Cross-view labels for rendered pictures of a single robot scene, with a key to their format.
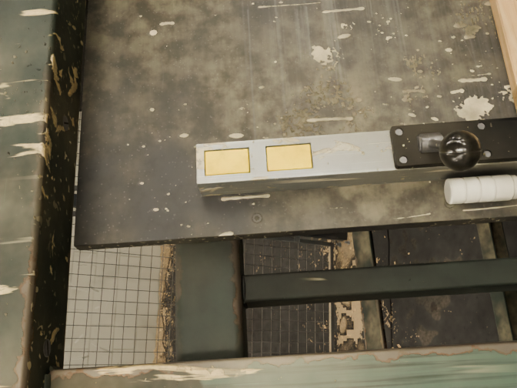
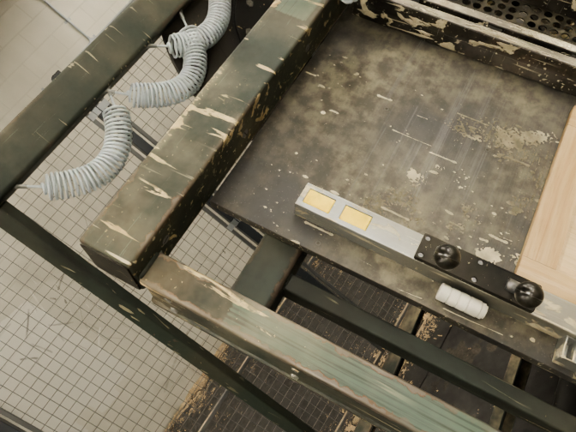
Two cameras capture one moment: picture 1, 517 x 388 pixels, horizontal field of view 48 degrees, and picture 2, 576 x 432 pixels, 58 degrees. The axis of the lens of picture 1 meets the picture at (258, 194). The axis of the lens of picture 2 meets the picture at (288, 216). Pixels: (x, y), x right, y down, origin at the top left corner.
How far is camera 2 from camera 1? 0.26 m
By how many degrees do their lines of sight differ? 12
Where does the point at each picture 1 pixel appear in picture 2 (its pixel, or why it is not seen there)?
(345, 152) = (389, 232)
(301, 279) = (324, 295)
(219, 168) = (313, 201)
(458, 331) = not seen: outside the picture
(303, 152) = (365, 219)
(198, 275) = (267, 257)
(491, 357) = (402, 389)
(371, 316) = not seen: hidden behind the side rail
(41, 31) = (261, 79)
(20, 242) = (186, 177)
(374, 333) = not seen: hidden behind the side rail
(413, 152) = (429, 254)
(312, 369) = (296, 333)
